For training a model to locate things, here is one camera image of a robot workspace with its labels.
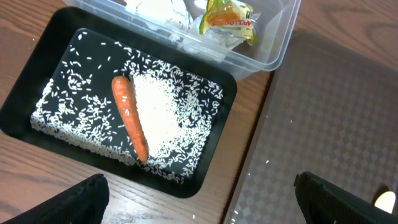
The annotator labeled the green yellow snack wrapper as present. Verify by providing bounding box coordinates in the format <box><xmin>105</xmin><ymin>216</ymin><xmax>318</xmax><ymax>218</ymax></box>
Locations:
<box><xmin>198</xmin><ymin>0</ymin><xmax>258</xmax><ymax>45</ymax></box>

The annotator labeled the dark brown serving tray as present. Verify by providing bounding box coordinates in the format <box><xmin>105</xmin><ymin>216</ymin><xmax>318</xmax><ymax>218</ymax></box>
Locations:
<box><xmin>224</xmin><ymin>31</ymin><xmax>397</xmax><ymax>223</ymax></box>

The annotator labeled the orange carrot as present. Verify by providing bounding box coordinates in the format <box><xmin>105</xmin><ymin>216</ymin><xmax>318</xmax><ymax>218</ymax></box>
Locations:
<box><xmin>111</xmin><ymin>76</ymin><xmax>149</xmax><ymax>164</ymax></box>

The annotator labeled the white rice pile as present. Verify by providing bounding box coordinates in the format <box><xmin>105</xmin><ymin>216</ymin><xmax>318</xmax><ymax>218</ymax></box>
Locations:
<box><xmin>30</xmin><ymin>29</ymin><xmax>223</xmax><ymax>184</ymax></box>

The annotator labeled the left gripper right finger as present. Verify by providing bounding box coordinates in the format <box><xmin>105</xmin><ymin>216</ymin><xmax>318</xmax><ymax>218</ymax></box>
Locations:
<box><xmin>294</xmin><ymin>172</ymin><xmax>397</xmax><ymax>224</ymax></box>

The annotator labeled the black waste tray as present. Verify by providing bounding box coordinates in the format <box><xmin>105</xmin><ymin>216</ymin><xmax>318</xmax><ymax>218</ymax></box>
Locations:
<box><xmin>1</xmin><ymin>7</ymin><xmax>237</xmax><ymax>198</ymax></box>

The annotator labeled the white napkin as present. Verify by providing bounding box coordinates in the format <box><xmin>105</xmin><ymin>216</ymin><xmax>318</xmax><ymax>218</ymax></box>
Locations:
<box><xmin>124</xmin><ymin>0</ymin><xmax>193</xmax><ymax>31</ymax></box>

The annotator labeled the yellow plastic spoon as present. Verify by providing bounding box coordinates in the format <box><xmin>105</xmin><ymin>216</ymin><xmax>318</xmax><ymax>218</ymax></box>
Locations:
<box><xmin>374</xmin><ymin>191</ymin><xmax>396</xmax><ymax>214</ymax></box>

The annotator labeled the clear plastic bin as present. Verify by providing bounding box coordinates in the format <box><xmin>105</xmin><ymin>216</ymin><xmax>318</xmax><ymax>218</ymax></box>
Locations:
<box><xmin>64</xmin><ymin>0</ymin><xmax>301</xmax><ymax>79</ymax></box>

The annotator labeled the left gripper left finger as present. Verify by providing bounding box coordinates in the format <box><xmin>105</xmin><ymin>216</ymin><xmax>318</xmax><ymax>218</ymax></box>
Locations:
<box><xmin>3</xmin><ymin>174</ymin><xmax>109</xmax><ymax>224</ymax></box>

